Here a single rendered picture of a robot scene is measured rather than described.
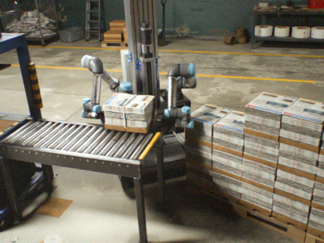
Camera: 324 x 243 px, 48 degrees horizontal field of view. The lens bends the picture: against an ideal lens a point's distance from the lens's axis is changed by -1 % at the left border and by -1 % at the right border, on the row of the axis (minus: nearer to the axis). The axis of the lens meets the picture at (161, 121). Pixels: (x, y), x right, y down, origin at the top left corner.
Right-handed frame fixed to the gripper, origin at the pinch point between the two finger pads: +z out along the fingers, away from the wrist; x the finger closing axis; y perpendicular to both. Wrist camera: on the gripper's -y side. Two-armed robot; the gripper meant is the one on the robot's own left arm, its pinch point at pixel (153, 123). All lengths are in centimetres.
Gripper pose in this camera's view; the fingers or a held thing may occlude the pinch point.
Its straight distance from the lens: 320.3
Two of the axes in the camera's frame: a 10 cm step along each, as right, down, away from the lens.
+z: -9.5, -0.9, 2.9
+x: -3.0, 4.0, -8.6
